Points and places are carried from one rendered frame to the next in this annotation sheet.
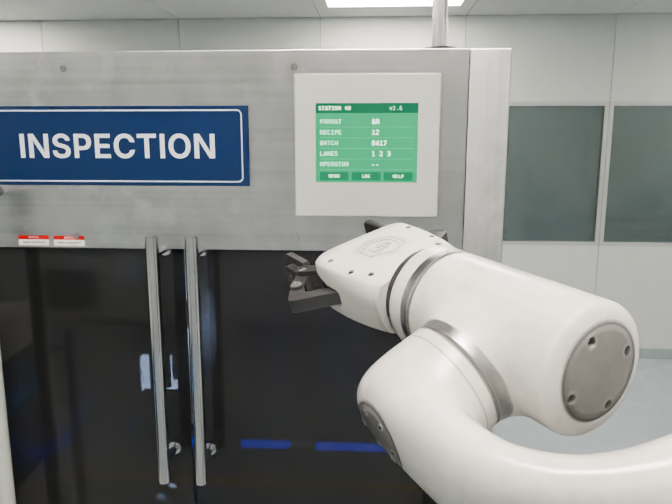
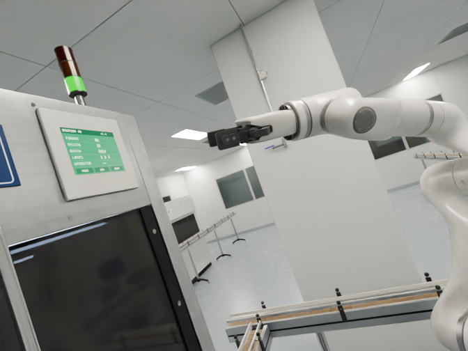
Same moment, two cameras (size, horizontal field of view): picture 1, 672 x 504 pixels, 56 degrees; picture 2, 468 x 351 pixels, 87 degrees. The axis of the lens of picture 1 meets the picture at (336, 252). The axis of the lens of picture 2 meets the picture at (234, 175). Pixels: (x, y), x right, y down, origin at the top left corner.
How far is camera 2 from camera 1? 0.70 m
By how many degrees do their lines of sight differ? 75
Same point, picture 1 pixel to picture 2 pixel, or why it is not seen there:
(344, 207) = (97, 189)
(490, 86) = (133, 129)
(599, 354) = not seen: hidden behind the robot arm
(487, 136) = (140, 150)
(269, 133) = (26, 146)
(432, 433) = (382, 100)
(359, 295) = (285, 118)
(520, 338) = (350, 93)
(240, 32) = not seen: outside the picture
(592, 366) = not seen: hidden behind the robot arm
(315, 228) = (81, 207)
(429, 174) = (129, 166)
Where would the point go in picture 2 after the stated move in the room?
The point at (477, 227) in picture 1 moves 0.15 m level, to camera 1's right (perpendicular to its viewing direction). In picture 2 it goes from (152, 190) to (175, 186)
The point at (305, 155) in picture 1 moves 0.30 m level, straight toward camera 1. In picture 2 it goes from (63, 159) to (182, 102)
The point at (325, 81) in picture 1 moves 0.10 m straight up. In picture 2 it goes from (61, 115) to (47, 74)
